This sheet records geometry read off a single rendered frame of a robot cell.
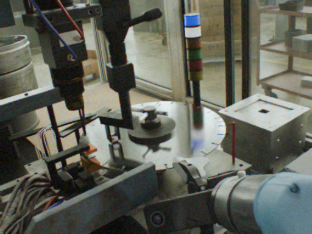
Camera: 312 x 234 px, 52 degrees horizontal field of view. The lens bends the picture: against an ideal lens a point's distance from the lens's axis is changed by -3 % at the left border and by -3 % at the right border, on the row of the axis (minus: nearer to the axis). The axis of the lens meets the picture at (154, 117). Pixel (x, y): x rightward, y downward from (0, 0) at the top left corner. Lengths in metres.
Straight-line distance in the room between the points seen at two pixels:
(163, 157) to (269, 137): 0.31
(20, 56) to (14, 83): 0.10
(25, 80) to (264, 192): 1.06
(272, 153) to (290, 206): 0.57
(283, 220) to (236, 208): 0.08
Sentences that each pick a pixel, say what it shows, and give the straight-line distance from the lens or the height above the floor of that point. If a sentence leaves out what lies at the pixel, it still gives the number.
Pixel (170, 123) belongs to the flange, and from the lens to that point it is 0.74.
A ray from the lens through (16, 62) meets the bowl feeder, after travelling 1.24.
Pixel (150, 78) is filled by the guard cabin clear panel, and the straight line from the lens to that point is 1.55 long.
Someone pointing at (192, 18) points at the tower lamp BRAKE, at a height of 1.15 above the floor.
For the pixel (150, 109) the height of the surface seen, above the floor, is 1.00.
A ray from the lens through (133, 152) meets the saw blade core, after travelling 0.67.
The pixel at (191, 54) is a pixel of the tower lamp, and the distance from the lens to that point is 0.95.
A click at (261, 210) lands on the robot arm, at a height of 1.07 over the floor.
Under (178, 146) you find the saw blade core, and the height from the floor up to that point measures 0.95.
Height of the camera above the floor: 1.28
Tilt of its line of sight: 25 degrees down
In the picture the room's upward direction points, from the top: 6 degrees counter-clockwise
